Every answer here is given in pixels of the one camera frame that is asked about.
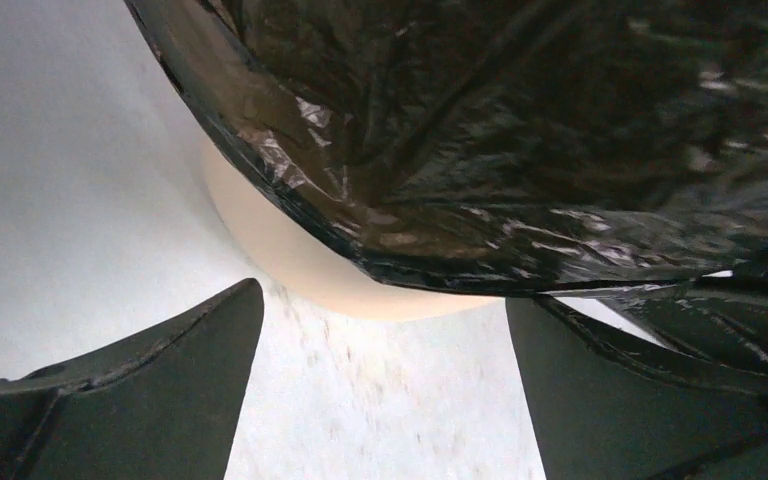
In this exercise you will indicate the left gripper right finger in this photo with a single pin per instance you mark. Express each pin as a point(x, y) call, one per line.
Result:
point(605, 404)

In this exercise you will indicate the black trash bag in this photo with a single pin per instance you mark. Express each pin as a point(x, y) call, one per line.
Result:
point(491, 147)

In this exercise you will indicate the beige plastic trash bin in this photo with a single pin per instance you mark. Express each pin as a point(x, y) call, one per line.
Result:
point(305, 266)

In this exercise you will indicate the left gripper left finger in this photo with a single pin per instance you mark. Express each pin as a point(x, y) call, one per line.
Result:
point(163, 403)

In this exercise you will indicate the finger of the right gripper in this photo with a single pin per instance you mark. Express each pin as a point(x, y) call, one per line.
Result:
point(721, 320)

